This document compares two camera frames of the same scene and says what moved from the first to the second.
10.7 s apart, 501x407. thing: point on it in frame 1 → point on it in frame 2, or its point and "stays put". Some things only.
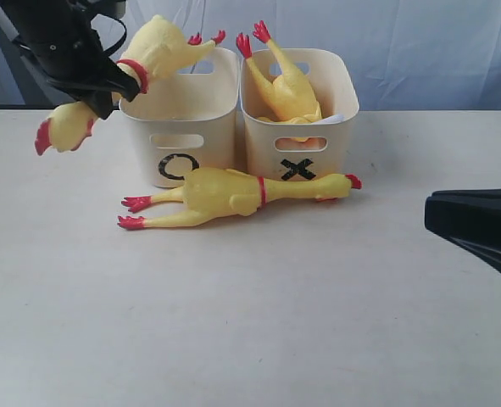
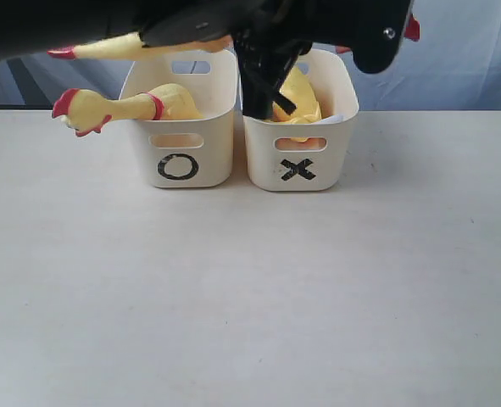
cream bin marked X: (302, 151) stays put
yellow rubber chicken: (158, 50) → (85, 112)
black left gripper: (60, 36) → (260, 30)
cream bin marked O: (188, 119) stays put
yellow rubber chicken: (214, 194) → (131, 46)
